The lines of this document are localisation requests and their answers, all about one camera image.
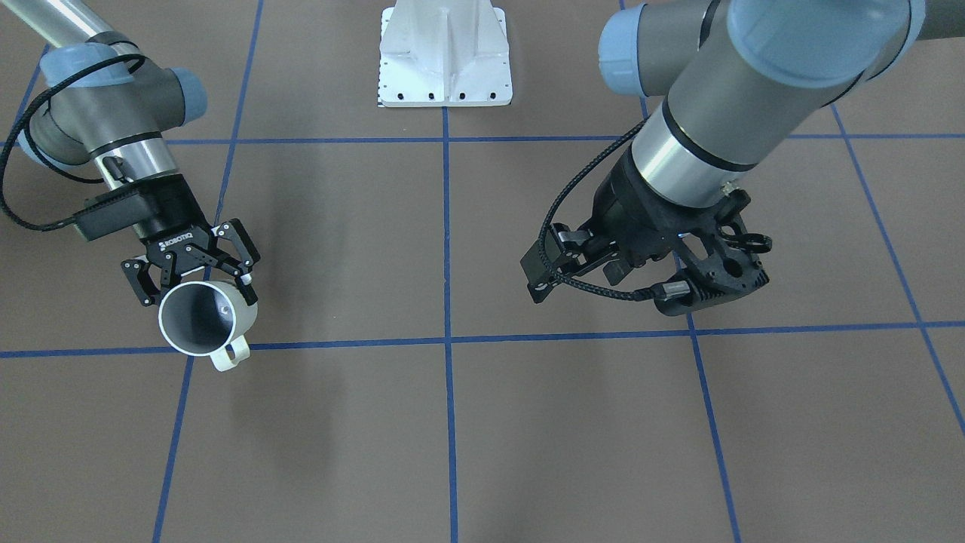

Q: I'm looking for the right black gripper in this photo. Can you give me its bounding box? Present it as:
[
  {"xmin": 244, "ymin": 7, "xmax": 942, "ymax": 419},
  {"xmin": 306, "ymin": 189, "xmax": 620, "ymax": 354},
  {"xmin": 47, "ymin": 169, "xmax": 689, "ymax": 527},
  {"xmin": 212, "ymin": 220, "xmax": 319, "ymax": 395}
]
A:
[{"xmin": 121, "ymin": 175, "xmax": 261, "ymax": 306}]

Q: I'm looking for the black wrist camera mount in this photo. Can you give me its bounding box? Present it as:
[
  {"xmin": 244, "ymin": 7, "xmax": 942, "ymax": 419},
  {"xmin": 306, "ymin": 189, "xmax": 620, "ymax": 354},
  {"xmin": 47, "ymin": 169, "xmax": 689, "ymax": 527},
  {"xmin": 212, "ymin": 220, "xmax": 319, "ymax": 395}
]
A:
[{"xmin": 72, "ymin": 188, "xmax": 158, "ymax": 241}]

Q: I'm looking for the white ceramic cup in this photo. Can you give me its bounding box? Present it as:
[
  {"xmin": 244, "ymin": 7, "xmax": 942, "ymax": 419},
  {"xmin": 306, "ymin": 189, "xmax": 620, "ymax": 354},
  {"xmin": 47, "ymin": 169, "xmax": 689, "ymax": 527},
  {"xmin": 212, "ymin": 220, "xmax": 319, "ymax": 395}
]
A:
[{"xmin": 158, "ymin": 281, "xmax": 259, "ymax": 372}]

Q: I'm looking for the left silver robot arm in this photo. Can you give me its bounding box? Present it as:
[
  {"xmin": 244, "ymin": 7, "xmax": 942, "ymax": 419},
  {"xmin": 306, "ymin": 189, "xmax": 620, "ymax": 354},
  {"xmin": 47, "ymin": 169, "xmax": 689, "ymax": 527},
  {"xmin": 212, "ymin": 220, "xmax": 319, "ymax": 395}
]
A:
[{"xmin": 520, "ymin": 1, "xmax": 963, "ymax": 316}]

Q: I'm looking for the white camera pedestal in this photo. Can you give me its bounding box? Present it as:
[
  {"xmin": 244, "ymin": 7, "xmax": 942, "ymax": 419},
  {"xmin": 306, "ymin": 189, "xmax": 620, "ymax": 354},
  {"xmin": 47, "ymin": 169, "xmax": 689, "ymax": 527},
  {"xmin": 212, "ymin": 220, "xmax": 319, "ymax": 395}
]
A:
[{"xmin": 377, "ymin": 1, "xmax": 513, "ymax": 108}]

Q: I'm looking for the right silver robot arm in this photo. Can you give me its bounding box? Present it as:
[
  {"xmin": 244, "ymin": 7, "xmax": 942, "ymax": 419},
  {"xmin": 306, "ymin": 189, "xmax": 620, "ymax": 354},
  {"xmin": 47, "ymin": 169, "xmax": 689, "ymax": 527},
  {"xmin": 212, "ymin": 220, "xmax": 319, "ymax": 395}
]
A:
[{"xmin": 2, "ymin": 1, "xmax": 261, "ymax": 306}]

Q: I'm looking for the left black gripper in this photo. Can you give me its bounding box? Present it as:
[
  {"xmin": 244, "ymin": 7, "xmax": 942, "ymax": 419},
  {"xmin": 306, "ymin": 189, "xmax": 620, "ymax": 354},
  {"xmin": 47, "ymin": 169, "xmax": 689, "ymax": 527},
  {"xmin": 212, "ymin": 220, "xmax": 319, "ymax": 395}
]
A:
[{"xmin": 520, "ymin": 144, "xmax": 687, "ymax": 303}]

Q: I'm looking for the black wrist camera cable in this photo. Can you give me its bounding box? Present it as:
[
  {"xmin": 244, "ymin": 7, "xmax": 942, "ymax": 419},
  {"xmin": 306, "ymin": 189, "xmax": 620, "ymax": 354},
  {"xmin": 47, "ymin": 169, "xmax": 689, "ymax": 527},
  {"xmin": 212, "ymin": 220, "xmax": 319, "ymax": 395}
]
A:
[{"xmin": 0, "ymin": 53, "xmax": 149, "ymax": 232}]

